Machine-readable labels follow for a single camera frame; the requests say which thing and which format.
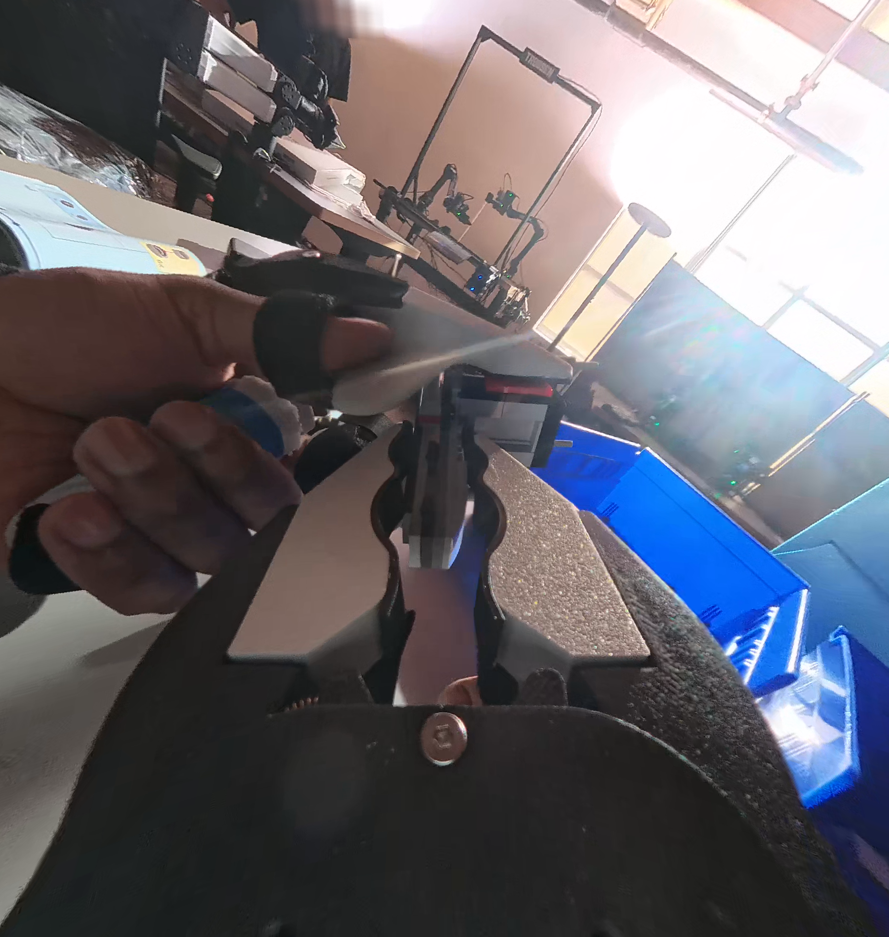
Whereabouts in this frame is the black metal frame rig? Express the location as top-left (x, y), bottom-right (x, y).
top-left (397, 25), bottom-right (603, 326)

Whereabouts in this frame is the grey desk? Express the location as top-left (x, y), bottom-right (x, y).
top-left (0, 146), bottom-right (489, 937)

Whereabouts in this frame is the brown work table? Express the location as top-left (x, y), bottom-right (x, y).
top-left (159, 73), bottom-right (424, 261)

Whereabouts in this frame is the round top stand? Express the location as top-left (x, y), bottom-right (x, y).
top-left (554, 203), bottom-right (672, 352)

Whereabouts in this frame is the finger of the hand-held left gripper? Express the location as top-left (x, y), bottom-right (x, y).
top-left (386, 285), bottom-right (576, 383)

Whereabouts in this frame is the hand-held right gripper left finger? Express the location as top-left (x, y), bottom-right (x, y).
top-left (225, 423), bottom-right (418, 693)

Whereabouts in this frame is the teal plastic bin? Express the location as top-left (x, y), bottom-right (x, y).
top-left (770, 468), bottom-right (889, 663)

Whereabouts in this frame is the person's left hand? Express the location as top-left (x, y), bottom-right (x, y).
top-left (0, 265), bottom-right (396, 617)

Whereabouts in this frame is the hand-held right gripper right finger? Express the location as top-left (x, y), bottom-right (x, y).
top-left (465, 435), bottom-right (653, 704)

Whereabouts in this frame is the toy brick vehicle model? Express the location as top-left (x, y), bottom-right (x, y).
top-left (404, 368), bottom-right (566, 570)

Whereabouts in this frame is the blue plastic bin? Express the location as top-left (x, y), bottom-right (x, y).
top-left (540, 421), bottom-right (810, 696)
top-left (752, 626), bottom-right (889, 937)

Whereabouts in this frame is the light blue instruction booklet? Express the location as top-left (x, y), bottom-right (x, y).
top-left (0, 163), bottom-right (207, 278)

